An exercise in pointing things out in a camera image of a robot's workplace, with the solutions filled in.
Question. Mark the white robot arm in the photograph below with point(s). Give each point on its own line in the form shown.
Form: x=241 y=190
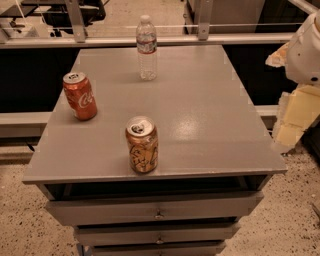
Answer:
x=298 y=110

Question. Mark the middle grey drawer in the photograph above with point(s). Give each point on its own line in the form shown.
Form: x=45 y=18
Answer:
x=157 y=234

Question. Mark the bottom grey drawer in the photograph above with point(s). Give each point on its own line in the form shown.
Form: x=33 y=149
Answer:
x=202 y=248

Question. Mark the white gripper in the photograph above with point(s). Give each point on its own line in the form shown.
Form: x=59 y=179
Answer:
x=304 y=60

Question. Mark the metal railing frame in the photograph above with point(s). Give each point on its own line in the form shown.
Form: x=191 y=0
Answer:
x=121 y=23

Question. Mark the red Coca-Cola can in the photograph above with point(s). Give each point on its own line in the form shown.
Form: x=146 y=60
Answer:
x=79 y=93

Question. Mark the clear plastic water bottle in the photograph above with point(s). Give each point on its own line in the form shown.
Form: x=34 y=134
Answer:
x=146 y=41

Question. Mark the top grey drawer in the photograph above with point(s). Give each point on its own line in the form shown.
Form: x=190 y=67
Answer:
x=154 y=208

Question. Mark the grey drawer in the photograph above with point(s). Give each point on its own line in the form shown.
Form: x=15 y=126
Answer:
x=154 y=208
x=157 y=234
x=202 y=248

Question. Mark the black office chair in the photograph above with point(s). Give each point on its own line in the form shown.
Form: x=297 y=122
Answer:
x=66 y=15

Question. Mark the gold soda can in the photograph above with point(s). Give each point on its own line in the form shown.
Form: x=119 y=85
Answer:
x=142 y=140

